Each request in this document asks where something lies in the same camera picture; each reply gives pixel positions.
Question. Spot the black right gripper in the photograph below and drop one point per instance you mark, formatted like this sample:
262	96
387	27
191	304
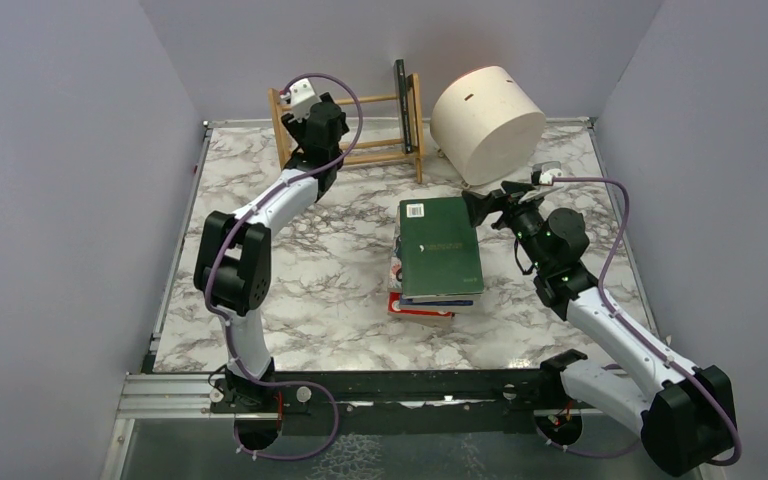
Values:
507	203

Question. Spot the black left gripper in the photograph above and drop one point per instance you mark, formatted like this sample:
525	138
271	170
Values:
317	120

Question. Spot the dark green hardcover book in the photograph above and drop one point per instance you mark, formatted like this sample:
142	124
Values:
400	79

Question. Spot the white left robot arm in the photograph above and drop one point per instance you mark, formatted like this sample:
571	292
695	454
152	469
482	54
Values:
233	267

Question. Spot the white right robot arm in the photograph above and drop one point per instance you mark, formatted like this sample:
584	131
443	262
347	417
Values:
683	415

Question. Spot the cream cylindrical lamp shade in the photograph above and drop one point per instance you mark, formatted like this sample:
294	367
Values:
486	125

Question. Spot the lime green paperback book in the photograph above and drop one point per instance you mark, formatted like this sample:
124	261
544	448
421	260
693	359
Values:
397	240

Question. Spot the floral cover book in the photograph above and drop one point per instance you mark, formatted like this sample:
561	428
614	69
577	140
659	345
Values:
394	282

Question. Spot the blue cover paperback book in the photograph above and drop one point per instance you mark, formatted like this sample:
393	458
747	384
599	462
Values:
435	304

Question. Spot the red spine paperback book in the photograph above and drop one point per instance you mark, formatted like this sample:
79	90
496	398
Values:
399	308

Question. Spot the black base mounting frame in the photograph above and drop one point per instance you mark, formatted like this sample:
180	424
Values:
403	402

